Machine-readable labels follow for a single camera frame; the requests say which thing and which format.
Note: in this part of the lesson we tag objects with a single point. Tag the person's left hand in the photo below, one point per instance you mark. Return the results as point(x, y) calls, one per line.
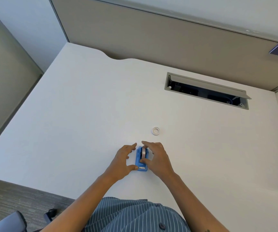
point(119, 161)

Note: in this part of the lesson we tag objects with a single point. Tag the person's right hand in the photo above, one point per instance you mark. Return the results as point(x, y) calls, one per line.
point(160, 161)

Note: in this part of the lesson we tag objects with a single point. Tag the person's left thumb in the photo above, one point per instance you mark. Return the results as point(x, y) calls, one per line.
point(132, 167)

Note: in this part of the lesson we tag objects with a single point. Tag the person's right thumb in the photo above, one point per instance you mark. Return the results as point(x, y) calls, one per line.
point(145, 162)

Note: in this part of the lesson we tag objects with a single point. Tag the blue tape dispenser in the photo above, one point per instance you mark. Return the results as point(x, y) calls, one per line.
point(138, 159)

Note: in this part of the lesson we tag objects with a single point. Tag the grey tape roll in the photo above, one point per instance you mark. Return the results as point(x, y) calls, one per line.
point(143, 153)

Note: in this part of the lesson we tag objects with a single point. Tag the person's right forearm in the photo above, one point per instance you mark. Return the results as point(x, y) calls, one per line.
point(194, 202)

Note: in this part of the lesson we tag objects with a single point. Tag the person's left forearm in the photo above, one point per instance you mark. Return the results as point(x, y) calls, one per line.
point(81, 202)

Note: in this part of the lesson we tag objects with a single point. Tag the blue striped shirt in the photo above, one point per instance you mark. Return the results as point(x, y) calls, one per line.
point(134, 217)

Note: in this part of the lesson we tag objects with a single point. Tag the black chair base leg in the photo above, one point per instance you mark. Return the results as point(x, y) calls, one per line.
point(50, 213)

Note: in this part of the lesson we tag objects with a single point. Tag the beige desk partition panel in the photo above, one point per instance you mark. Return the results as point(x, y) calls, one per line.
point(177, 41)

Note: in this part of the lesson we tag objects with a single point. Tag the grey chair armrest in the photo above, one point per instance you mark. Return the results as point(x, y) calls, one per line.
point(8, 223)

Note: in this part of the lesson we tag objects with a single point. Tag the grey-green side partition panel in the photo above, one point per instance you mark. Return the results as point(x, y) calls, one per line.
point(6, 82)

